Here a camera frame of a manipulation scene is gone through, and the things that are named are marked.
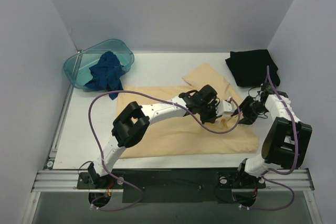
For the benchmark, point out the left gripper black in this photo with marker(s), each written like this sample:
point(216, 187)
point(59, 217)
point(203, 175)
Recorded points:
point(210, 114)

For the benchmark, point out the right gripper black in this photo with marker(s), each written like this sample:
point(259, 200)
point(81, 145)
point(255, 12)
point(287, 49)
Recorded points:
point(246, 109)

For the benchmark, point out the beige t shirt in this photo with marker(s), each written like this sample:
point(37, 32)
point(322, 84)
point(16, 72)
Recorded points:
point(183, 135)

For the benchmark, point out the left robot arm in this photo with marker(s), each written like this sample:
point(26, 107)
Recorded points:
point(131, 124)

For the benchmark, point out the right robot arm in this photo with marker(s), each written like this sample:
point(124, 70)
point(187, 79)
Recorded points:
point(286, 143)

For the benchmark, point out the black folded t shirt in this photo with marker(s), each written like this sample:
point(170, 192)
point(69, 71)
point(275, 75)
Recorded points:
point(249, 68)

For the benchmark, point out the blue t shirt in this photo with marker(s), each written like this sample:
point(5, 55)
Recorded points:
point(106, 74)

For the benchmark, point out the teal plastic basket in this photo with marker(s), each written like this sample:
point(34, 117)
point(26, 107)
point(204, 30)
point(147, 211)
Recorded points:
point(77, 67)

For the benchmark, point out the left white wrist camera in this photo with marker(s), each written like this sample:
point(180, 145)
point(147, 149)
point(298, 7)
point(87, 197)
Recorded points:
point(227, 106)

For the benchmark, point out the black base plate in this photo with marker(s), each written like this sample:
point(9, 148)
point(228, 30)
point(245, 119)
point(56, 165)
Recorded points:
point(177, 185)

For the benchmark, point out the aluminium frame rail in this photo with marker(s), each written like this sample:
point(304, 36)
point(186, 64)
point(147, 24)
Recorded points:
point(66, 181)

